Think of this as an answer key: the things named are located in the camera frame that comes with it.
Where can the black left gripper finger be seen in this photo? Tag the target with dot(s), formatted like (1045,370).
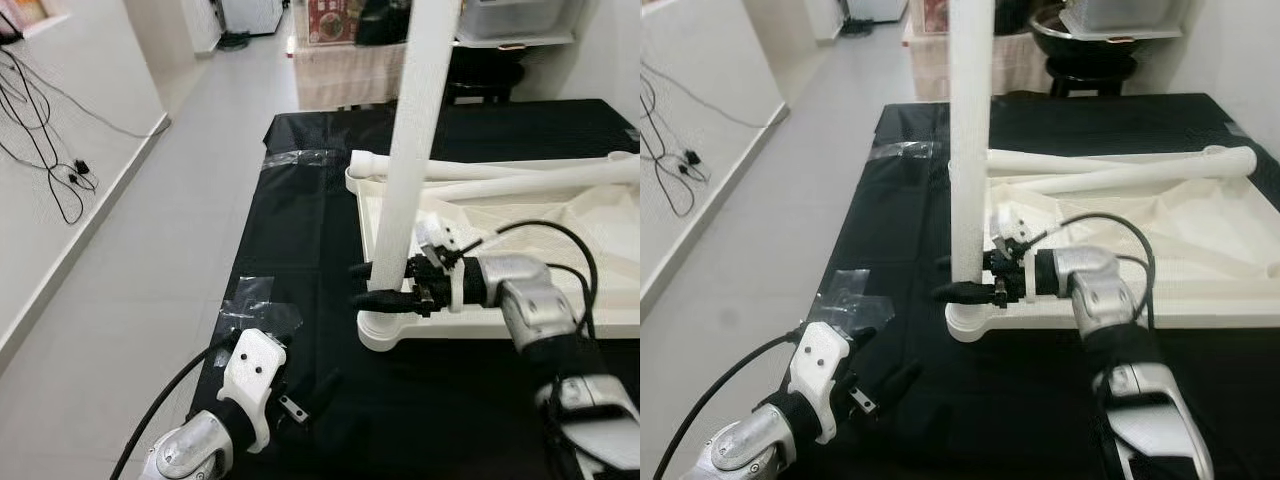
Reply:
(318,392)
(858,338)
(892,386)
(278,342)

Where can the white plastic table leg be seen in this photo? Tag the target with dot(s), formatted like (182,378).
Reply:
(970,130)
(470,168)
(1060,162)
(560,178)
(1150,172)
(420,130)

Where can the white plastic table top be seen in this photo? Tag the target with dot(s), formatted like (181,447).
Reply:
(560,230)
(1180,225)

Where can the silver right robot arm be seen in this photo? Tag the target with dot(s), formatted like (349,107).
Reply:
(1100,290)
(530,300)

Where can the clear crumpled tape patch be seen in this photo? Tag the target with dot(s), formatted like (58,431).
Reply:
(850,300)
(260,310)

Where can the black tablecloth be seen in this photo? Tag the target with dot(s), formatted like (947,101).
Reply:
(900,220)
(300,240)

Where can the pink cloth covered table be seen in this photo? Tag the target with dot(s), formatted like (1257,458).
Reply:
(340,80)
(930,70)

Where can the large black wok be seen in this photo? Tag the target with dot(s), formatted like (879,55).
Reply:
(1085,45)
(490,58)

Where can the red printed box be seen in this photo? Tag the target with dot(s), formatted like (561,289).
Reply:
(935,15)
(332,20)

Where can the black bag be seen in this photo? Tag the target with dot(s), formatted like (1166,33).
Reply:
(382,22)
(1015,15)

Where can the white fridge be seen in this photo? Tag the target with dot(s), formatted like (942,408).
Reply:
(250,15)
(875,10)

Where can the clear plastic storage box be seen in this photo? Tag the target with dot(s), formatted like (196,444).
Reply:
(1130,15)
(520,20)

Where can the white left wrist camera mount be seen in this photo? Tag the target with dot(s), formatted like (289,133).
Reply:
(818,375)
(250,385)

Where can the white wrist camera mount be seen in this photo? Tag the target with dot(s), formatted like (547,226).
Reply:
(250,385)
(435,235)
(1012,225)
(818,375)

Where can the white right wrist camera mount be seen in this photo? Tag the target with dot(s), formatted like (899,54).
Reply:
(1012,225)
(435,235)

